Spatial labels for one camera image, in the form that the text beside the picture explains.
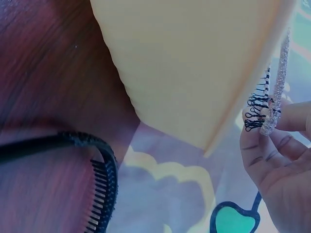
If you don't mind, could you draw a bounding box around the orange foam board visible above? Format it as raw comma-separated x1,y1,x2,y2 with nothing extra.
89,0,292,159

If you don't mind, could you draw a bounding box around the person's right hand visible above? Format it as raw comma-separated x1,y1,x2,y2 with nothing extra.
239,99,311,233

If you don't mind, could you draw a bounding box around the silver glitter toothed headband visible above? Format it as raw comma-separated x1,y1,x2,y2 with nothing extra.
244,27,292,137

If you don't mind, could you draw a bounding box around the black toothed headband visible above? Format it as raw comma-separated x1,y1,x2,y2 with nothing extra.
0,131,120,233

